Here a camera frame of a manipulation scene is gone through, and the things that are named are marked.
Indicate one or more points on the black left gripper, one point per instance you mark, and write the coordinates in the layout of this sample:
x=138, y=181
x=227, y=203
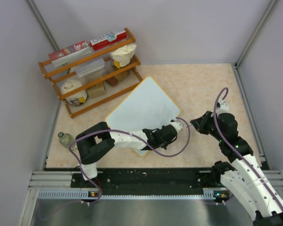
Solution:
x=163, y=146

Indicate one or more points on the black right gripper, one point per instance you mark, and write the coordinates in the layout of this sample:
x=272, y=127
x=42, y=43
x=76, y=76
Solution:
x=200, y=123

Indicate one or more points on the yellow framed whiteboard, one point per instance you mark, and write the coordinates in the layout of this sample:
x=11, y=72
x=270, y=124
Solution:
x=148, y=106

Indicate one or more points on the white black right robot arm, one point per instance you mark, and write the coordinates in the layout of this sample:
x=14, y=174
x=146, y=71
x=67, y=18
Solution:
x=241, y=174

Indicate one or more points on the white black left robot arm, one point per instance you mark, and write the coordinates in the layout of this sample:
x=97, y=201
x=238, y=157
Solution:
x=98, y=140

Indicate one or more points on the reddish brown sponge stack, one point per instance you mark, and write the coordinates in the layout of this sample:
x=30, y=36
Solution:
x=115, y=80

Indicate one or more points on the tan sponge stack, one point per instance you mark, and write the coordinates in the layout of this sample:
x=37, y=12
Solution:
x=96, y=90

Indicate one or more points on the upper white paper-lid jar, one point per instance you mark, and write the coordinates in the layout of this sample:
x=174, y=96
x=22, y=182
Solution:
x=121, y=57

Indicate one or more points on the clear plastic box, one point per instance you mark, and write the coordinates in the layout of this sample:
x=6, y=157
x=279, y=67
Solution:
x=90, y=68

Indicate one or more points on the small glass bottle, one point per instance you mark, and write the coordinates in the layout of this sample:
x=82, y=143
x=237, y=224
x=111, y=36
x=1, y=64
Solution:
x=65, y=139

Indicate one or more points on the red white wrap box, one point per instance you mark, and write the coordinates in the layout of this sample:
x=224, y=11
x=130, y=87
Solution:
x=108, y=39

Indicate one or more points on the red foil wrap box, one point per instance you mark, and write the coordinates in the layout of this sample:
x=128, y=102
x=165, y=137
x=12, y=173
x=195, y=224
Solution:
x=70, y=53

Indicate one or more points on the orange wooden shelf rack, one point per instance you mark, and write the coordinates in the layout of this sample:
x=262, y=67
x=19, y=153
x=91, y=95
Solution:
x=72, y=91

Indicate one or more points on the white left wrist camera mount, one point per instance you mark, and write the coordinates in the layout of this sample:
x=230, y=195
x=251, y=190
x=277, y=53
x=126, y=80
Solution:
x=176, y=124

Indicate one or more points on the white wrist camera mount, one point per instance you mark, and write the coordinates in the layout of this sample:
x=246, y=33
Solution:
x=176, y=124
x=222, y=107

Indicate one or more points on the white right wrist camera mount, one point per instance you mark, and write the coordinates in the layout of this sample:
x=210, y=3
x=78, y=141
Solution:
x=222, y=107

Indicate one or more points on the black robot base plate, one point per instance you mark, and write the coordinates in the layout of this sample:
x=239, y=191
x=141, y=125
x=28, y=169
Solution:
x=154, y=181

